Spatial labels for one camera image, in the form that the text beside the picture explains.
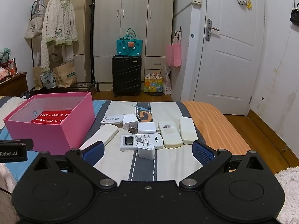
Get small white remote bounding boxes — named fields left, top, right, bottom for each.
left=100, top=114, right=124, bottom=125

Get cream remote with label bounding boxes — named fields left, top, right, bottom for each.
left=158, top=121, right=183, bottom=148

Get wire clothes hangers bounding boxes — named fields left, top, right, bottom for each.
left=30, top=0, right=47, bottom=17

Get dark hanging bag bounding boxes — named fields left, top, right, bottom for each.
left=290, top=3, right=299, bottom=26

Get pink cardboard box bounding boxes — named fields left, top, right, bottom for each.
left=3, top=92, right=96, bottom=155

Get red printed box lining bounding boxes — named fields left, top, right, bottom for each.
left=30, top=109, right=75, bottom=124

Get printed white shopping bag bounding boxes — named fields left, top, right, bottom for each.
left=40, top=71, right=56, bottom=88

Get black floor bag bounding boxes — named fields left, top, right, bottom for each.
left=20, top=87, right=35, bottom=98

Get black suitcase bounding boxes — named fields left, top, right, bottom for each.
left=112, top=55, right=142, bottom=98

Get long white remote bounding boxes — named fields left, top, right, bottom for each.
left=79, top=124, right=119, bottom=151

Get white fluffy blanket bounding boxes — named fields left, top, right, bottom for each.
left=274, top=167, right=299, bottom=224

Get white plastic bag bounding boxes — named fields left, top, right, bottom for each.
left=164, top=65, right=172, bottom=95

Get plain cream remote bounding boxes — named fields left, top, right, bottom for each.
left=179, top=117, right=198, bottom=144

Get beige printed tote bag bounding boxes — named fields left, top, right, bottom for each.
left=24, top=16, right=44, bottom=40

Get teal mesh bag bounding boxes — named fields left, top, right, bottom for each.
left=0, top=48, right=12, bottom=63

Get white knitted cardigan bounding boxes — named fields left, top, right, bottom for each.
left=40, top=0, right=78, bottom=74

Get wooden nightstand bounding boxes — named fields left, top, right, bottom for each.
left=0, top=73, right=28, bottom=97

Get white charger plug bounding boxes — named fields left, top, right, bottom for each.
left=137, top=141, right=156, bottom=160
left=138, top=122, right=156, bottom=135
left=122, top=113, right=139, bottom=130

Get metal door handle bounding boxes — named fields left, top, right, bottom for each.
left=206, top=19, right=220, bottom=41

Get large brown paper bag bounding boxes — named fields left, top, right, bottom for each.
left=53, top=61, right=77, bottom=88

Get colourful tissue pack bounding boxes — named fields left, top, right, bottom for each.
left=144, top=71, right=163, bottom=93

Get pink paper bag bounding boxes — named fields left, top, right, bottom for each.
left=166, top=31, right=182, bottom=67

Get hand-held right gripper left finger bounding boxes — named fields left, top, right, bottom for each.
left=33, top=141, right=117, bottom=190

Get beige wardrobe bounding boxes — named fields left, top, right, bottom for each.
left=93, top=0, right=178, bottom=91

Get teal felt handbag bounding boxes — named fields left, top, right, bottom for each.
left=116, top=28, right=142, bottom=56

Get small brown paper bag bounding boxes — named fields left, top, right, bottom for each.
left=33, top=66, right=44, bottom=90

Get white door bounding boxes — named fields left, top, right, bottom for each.
left=201, top=0, right=265, bottom=116

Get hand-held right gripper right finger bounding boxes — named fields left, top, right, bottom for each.
left=179, top=141, right=267, bottom=190

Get tall beige board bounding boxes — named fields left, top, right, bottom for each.
left=45, top=0, right=95, bottom=83

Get black clothes rack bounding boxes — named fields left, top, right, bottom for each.
left=30, top=0, right=100, bottom=92

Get white remote with display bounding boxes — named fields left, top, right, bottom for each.
left=120, top=133, right=163, bottom=151

